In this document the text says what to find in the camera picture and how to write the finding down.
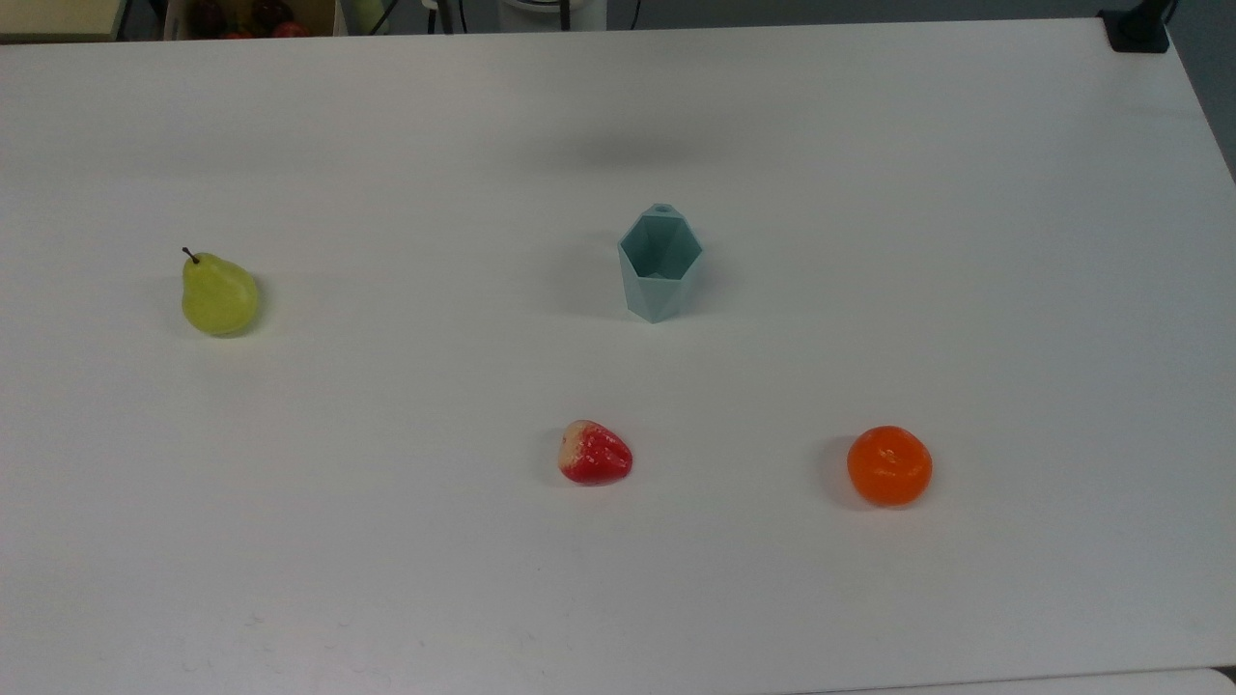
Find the light blue faceted mug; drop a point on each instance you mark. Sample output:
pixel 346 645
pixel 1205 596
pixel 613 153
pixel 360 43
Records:
pixel 659 280

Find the red strawberry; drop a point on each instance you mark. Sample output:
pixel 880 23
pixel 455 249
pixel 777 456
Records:
pixel 597 456

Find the orange mandarin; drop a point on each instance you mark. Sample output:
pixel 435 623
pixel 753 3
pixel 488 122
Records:
pixel 889 466

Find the green pear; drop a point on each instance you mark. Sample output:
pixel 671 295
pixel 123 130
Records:
pixel 218 297

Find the cardboard box with fruit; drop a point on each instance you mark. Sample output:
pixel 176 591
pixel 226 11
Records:
pixel 249 17

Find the black table clamp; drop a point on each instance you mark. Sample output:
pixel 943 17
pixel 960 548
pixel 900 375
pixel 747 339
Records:
pixel 1137 29

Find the wooden board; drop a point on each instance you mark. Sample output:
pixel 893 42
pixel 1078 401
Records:
pixel 58 15

